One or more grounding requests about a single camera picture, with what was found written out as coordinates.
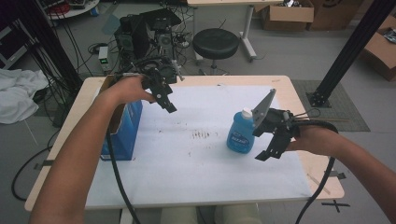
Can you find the black round stool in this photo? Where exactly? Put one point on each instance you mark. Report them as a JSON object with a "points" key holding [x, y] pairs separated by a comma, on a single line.
{"points": [[215, 42]]}

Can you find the black metal post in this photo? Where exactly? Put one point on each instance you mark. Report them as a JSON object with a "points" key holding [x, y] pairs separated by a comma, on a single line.
{"points": [[351, 49]]}

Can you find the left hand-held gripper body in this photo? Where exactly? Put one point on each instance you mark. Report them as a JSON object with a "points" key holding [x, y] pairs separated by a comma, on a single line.
{"points": [[157, 70]]}

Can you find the open brown cardboard box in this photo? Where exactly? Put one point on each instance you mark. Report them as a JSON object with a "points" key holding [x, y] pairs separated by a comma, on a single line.
{"points": [[288, 15]]}

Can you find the white desk with metal leg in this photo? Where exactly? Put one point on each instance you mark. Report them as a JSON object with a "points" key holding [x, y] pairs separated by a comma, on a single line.
{"points": [[246, 28]]}

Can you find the white table sheet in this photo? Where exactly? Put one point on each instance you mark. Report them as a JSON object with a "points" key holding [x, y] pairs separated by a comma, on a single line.
{"points": [[193, 168]]}

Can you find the person's left hand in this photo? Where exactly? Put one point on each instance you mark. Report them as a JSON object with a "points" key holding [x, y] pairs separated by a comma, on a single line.
{"points": [[127, 90]]}

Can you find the blue bottle with white cap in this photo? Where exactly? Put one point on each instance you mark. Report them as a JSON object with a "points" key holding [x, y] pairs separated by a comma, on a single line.
{"points": [[241, 133]]}

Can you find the black computer tower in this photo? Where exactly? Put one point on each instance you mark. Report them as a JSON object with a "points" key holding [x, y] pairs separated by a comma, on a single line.
{"points": [[140, 34]]}

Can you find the white power supply box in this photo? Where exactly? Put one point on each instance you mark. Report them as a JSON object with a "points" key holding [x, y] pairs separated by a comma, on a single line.
{"points": [[103, 59]]}

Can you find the round white table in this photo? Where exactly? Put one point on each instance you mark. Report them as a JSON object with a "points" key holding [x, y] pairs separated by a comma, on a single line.
{"points": [[74, 9]]}

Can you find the person's right hand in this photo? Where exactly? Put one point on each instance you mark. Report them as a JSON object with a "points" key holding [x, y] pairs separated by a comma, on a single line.
{"points": [[311, 140]]}

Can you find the brown cardboard box with flap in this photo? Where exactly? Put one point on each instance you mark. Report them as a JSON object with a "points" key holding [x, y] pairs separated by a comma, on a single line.
{"points": [[381, 53]]}

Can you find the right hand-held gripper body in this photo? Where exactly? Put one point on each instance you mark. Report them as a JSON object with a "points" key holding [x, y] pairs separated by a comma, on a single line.
{"points": [[274, 119]]}

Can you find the grey floor mat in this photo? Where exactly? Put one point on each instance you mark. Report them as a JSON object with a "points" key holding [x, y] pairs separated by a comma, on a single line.
{"points": [[348, 109]]}

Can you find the blue cardboard box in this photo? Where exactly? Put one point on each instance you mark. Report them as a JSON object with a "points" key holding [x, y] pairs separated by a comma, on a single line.
{"points": [[127, 133]]}

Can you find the white cloth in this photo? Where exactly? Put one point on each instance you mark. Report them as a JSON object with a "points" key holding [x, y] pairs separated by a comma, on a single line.
{"points": [[17, 93]]}

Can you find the tall brown cardboard box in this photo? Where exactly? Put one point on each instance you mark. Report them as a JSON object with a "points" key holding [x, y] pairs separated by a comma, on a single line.
{"points": [[334, 14]]}

